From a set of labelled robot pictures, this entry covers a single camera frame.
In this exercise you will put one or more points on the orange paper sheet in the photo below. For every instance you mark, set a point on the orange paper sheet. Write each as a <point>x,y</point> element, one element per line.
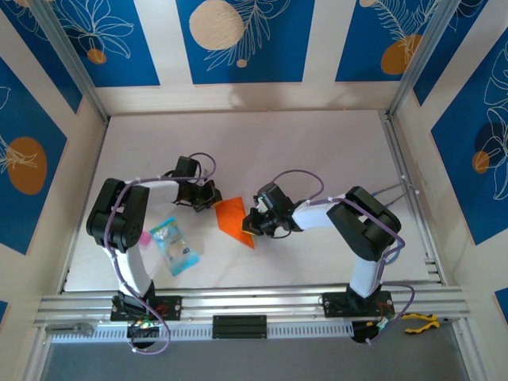
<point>230,218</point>

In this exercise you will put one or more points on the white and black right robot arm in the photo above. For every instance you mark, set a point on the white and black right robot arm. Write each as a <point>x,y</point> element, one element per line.
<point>365,226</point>

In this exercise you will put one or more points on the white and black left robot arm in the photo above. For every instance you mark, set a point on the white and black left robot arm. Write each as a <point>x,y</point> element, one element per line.
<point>119,214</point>

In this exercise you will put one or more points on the blue snack packet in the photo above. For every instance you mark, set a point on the blue snack packet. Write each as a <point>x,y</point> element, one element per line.
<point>178,250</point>

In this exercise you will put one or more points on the small pink object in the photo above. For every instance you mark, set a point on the small pink object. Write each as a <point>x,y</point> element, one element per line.
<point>145,239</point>

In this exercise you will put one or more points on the black controller board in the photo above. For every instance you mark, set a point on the black controller board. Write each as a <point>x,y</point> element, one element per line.
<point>152,331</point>
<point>359,331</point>

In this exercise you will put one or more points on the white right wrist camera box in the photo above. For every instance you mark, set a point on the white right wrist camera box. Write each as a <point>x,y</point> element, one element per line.
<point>262,204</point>

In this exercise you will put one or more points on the aluminium frame rail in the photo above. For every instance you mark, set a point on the aluminium frame rail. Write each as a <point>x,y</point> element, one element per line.
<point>258,303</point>

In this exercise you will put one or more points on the black rail bracket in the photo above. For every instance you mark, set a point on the black rail bracket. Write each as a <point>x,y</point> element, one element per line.
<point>238,327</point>

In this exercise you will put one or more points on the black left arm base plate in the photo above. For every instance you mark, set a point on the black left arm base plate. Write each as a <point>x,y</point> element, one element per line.
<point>172,307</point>

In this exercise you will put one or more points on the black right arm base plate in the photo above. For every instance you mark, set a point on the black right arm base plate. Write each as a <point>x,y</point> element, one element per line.
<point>335,305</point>

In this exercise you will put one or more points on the aluminium side rail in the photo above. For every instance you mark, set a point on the aluminium side rail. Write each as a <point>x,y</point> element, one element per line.
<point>391,135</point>

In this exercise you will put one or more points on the aluminium frame post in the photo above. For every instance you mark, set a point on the aluminium frame post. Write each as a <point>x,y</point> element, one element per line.
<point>67,59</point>
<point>420,59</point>

